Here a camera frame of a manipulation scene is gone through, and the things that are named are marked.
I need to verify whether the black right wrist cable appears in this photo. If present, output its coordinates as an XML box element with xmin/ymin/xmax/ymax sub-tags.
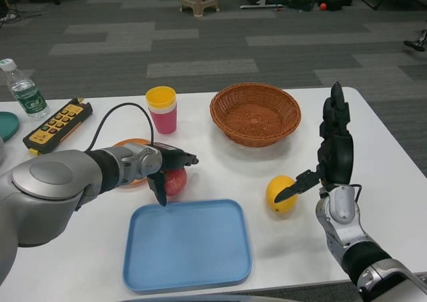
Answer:
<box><xmin>350</xmin><ymin>183</ymin><xmax>363</xmax><ymax>203</ymax></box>

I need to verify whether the silver robot chest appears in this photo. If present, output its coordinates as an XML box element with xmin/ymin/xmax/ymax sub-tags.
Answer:
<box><xmin>126</xmin><ymin>294</ymin><xmax>338</xmax><ymax>302</ymax></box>

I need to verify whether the yellow black remote controller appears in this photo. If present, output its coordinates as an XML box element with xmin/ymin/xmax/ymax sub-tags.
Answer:
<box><xmin>22</xmin><ymin>97</ymin><xmax>94</xmax><ymax>155</ymax></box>

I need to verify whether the pink plastic cup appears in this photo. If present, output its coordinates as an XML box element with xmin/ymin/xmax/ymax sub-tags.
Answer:
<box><xmin>149</xmin><ymin>107</ymin><xmax>177</xmax><ymax>135</ymax></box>

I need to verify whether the clear water bottle green label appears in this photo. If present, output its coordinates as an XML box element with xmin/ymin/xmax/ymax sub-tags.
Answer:
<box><xmin>0</xmin><ymin>58</ymin><xmax>50</xmax><ymax>120</ymax></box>

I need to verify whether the teal plastic plate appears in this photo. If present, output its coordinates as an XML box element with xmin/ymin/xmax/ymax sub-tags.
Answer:
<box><xmin>0</xmin><ymin>111</ymin><xmax>20</xmax><ymax>142</ymax></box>

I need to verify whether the red apple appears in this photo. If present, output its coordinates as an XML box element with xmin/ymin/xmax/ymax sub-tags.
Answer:
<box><xmin>162</xmin><ymin>168</ymin><xmax>188</xmax><ymax>197</ymax></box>

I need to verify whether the large black floor bag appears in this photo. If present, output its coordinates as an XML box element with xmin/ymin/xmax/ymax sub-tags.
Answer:
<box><xmin>317</xmin><ymin>0</ymin><xmax>354</xmax><ymax>11</ymax></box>

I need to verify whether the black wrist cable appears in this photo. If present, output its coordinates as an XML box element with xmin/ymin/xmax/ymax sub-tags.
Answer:
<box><xmin>350</xmin><ymin>183</ymin><xmax>363</xmax><ymax>203</ymax></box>
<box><xmin>87</xmin><ymin>102</ymin><xmax>155</xmax><ymax>151</ymax></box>

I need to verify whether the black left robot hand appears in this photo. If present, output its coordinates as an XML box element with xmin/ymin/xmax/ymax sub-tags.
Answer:
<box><xmin>146</xmin><ymin>142</ymin><xmax>200</xmax><ymax>207</ymax></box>

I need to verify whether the small black floor bag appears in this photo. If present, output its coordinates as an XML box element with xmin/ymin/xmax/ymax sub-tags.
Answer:
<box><xmin>288</xmin><ymin>0</ymin><xmax>315</xmax><ymax>11</ymax></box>

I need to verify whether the yellow lemon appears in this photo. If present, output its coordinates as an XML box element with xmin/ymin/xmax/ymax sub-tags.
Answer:
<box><xmin>266</xmin><ymin>175</ymin><xmax>299</xmax><ymax>213</ymax></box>

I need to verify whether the white plastic cup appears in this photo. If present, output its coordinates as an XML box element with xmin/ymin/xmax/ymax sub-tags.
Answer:
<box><xmin>147</xmin><ymin>103</ymin><xmax>177</xmax><ymax>115</ymax></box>

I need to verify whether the brown wicker basket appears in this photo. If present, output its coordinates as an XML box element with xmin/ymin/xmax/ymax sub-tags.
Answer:
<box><xmin>209</xmin><ymin>83</ymin><xmax>302</xmax><ymax>148</ymax></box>

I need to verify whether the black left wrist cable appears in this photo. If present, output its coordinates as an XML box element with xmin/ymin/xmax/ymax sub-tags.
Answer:
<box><xmin>87</xmin><ymin>102</ymin><xmax>155</xmax><ymax>151</ymax></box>

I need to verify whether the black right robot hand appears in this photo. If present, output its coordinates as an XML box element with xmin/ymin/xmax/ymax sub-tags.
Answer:
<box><xmin>274</xmin><ymin>81</ymin><xmax>354</xmax><ymax>205</ymax></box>

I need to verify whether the orange plastic plate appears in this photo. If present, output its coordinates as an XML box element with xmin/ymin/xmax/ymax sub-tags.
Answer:
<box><xmin>111</xmin><ymin>137</ymin><xmax>151</xmax><ymax>190</ymax></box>

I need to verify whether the yellow plastic cup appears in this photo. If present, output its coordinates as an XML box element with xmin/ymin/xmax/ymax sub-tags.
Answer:
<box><xmin>145</xmin><ymin>86</ymin><xmax>177</xmax><ymax>109</ymax></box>

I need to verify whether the blue plastic tray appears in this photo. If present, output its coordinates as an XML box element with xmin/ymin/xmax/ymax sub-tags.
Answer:
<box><xmin>122</xmin><ymin>199</ymin><xmax>254</xmax><ymax>295</ymax></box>

